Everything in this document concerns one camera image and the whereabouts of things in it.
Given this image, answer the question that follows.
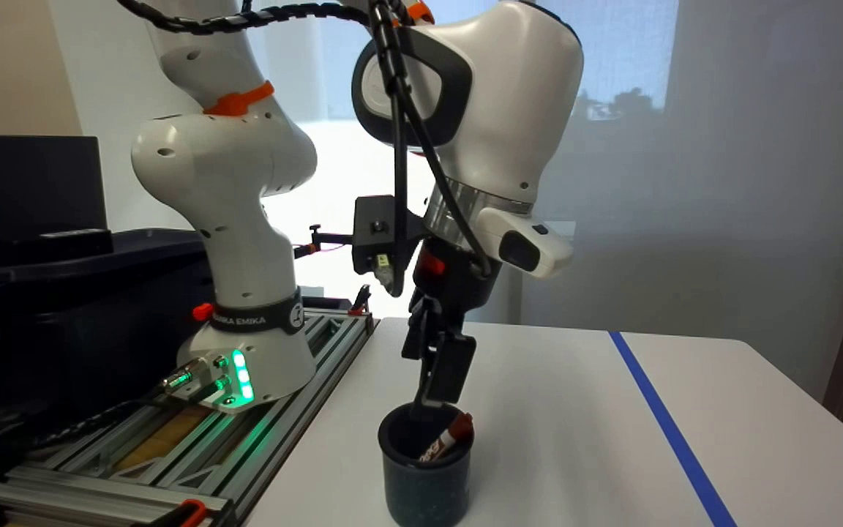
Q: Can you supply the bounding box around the black thin cable bundle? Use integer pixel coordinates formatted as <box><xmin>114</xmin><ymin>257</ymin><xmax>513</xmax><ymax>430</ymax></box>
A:
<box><xmin>366</xmin><ymin>0</ymin><xmax>493</xmax><ymax>274</ymax></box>

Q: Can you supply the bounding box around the dark teal mug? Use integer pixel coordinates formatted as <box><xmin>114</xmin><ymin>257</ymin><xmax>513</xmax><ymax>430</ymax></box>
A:
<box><xmin>374</xmin><ymin>402</ymin><xmax>477</xmax><ymax>527</ymax></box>

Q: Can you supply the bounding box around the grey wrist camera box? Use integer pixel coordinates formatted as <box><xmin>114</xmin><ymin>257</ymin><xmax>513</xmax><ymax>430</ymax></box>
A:
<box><xmin>352</xmin><ymin>192</ymin><xmax>427</xmax><ymax>299</ymax></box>

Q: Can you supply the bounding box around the black corrugated cable conduit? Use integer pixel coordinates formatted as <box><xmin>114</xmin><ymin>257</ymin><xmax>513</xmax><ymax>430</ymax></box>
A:
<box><xmin>114</xmin><ymin>0</ymin><xmax>379</xmax><ymax>37</ymax></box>

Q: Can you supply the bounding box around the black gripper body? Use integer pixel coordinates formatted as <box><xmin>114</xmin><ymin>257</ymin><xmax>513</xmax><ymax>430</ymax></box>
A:
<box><xmin>408</xmin><ymin>239</ymin><xmax>503</xmax><ymax>339</ymax></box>

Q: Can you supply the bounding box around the black equipment case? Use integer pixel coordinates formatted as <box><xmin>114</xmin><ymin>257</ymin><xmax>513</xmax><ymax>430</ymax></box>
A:
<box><xmin>0</xmin><ymin>228</ymin><xmax>218</xmax><ymax>488</ymax></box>

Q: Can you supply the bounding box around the orange red marker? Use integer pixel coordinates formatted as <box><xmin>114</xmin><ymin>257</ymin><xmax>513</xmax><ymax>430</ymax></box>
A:
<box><xmin>420</xmin><ymin>409</ymin><xmax>474</xmax><ymax>466</ymax></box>

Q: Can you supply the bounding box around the long blue tape strip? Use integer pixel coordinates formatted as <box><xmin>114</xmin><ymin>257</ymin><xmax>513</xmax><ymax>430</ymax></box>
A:
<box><xmin>606</xmin><ymin>329</ymin><xmax>740</xmax><ymax>527</ymax></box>

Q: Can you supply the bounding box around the aluminium extrusion base frame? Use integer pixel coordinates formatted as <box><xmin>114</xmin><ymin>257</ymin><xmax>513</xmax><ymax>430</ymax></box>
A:
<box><xmin>0</xmin><ymin>291</ymin><xmax>382</xmax><ymax>527</ymax></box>

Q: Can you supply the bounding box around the black monitor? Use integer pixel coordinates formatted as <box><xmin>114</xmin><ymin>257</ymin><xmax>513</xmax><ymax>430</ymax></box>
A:
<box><xmin>0</xmin><ymin>132</ymin><xmax>111</xmax><ymax>261</ymax></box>

